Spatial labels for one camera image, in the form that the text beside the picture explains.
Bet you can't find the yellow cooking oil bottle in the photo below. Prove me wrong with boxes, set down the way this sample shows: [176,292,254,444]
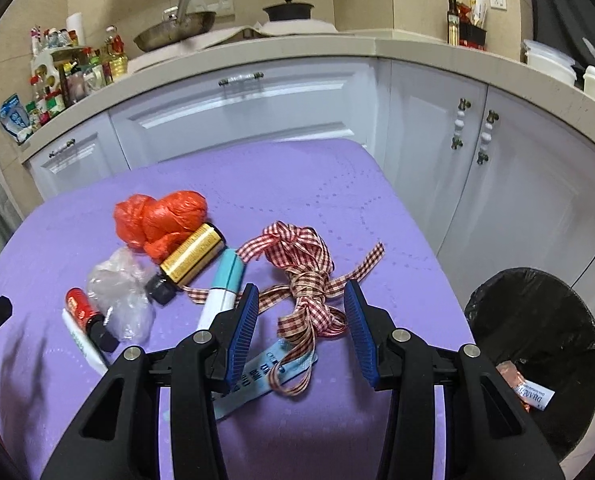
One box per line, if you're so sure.
[102,26,129,78]

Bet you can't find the white beaded cabinet handle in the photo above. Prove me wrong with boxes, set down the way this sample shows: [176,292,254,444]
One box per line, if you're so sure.
[451,99,472,150]
[476,111,498,166]

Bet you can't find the cluster of condiment bottles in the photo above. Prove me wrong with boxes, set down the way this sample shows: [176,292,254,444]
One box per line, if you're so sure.
[27,25,130,126]

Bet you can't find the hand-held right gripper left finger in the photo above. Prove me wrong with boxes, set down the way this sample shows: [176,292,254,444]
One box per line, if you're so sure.
[40,283,260,480]

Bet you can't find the steel frying pan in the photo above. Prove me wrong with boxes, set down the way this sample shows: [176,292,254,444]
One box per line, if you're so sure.
[133,0,218,53]

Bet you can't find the orange snack wrapper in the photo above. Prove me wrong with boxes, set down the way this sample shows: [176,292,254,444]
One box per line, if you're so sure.
[495,362,533,413]

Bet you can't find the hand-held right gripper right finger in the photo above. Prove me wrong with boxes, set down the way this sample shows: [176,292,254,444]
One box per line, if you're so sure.
[343,280,563,480]

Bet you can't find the white lidded container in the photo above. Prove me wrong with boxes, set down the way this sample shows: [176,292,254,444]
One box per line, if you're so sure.
[522,39,578,86]

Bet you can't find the gold label bottle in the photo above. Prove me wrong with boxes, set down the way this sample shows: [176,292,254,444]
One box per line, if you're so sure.
[144,222,226,306]

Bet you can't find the red black box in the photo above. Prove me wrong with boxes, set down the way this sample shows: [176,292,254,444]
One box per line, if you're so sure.
[457,22,488,51]

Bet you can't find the clear plastic bag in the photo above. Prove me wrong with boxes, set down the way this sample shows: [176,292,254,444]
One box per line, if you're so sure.
[86,247,156,342]

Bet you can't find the black pot with lid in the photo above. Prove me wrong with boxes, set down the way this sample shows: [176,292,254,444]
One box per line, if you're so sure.
[262,0,315,22]

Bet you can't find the paper towel roll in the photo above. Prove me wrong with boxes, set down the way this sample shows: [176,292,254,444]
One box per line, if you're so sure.
[66,13,85,46]

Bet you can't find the white packet blue print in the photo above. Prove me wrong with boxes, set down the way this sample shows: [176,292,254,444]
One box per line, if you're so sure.
[512,385,557,411]

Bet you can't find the teal capped white tube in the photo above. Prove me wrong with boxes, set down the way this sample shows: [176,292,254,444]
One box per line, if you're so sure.
[196,251,246,333]

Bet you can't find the red checked ribbon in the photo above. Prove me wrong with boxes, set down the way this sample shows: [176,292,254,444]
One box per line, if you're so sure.
[184,221,385,401]

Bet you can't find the red plastic bag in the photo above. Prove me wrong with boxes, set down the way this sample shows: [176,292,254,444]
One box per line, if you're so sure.
[114,189,209,263]

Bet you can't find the white kitchen cabinets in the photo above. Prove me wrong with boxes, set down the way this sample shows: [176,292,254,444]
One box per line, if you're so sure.
[20,55,595,480]

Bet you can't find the red label bottle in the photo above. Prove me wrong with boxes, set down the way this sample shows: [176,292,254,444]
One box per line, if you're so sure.
[66,287,119,353]

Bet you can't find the trash bin with black bag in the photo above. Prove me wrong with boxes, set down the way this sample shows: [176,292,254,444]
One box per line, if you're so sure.
[463,267,595,466]

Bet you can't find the dark olive oil bottle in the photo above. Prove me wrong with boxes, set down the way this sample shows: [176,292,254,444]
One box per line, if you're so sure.
[446,0,461,45]

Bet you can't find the beige countertop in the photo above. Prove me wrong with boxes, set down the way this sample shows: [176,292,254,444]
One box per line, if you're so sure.
[20,35,595,166]

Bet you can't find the purple tablecloth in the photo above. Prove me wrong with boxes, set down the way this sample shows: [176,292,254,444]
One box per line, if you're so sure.
[0,137,478,480]

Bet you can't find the white green tube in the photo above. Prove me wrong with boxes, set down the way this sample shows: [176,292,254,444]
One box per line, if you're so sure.
[61,308,110,377]

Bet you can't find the light blue tube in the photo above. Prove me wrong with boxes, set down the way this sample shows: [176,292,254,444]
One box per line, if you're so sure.
[212,338,319,421]

